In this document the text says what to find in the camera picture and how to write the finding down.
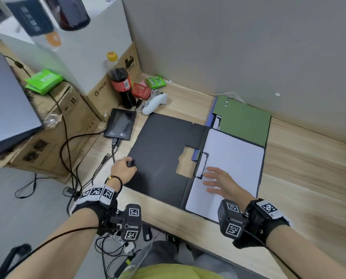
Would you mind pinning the person's right hand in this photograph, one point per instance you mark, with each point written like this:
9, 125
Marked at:
231, 185

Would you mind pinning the person's left hand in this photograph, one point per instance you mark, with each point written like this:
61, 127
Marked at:
119, 171

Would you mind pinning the tidy white paper stack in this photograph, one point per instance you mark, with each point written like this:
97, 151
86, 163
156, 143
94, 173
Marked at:
237, 159

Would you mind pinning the dark navy folder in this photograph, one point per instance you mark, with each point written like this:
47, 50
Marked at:
161, 148

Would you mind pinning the green paper folder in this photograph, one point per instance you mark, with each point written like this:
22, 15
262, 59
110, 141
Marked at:
242, 122

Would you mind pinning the blue plastic folder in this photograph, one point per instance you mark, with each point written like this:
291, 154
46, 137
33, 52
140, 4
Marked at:
209, 119

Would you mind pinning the person's right forearm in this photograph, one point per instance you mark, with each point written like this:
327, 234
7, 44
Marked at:
306, 255

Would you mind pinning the person's left forearm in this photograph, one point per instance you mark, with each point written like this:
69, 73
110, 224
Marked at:
50, 252

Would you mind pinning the person's yellow shirt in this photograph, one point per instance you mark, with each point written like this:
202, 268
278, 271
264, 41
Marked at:
176, 273

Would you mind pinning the small black tablet screen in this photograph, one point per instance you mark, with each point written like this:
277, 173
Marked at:
120, 124

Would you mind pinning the white power strip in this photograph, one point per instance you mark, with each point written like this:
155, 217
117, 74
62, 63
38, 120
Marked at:
126, 246

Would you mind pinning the white handheld controller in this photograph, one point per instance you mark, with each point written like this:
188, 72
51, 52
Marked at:
154, 104

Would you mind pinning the plain brown cardboard box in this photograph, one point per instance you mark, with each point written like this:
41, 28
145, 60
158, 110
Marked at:
45, 148

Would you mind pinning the red snack packet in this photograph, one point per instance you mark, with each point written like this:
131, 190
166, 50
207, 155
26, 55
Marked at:
141, 91

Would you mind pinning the clear plastic wrap piece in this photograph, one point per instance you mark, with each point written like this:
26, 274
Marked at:
50, 120

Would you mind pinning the red can with black lid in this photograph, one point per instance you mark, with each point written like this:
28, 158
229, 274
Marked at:
121, 82

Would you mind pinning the clear tape piece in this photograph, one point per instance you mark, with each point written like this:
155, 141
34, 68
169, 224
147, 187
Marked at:
234, 97

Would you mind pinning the black power adapter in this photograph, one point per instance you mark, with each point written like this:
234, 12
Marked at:
123, 265

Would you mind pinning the green gum packet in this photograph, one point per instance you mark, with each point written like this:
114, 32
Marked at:
155, 82

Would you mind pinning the yellow bottle cap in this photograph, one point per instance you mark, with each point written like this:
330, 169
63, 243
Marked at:
112, 56

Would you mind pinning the green tissue pack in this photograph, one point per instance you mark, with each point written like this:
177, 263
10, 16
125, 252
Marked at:
43, 81

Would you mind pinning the grey closed laptop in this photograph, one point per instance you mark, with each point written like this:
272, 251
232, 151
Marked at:
7, 107

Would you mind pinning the brown box with white top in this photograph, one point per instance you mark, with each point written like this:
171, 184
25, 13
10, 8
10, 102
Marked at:
88, 40

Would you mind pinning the black mesh speaker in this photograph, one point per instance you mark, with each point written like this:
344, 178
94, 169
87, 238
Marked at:
71, 14

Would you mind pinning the dark blue box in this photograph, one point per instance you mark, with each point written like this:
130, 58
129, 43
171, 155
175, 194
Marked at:
30, 17

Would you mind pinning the black wrist camera with markers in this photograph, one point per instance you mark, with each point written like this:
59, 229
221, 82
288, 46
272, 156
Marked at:
130, 222
231, 220

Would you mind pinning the black wall plug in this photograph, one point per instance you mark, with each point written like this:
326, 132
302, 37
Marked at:
147, 233

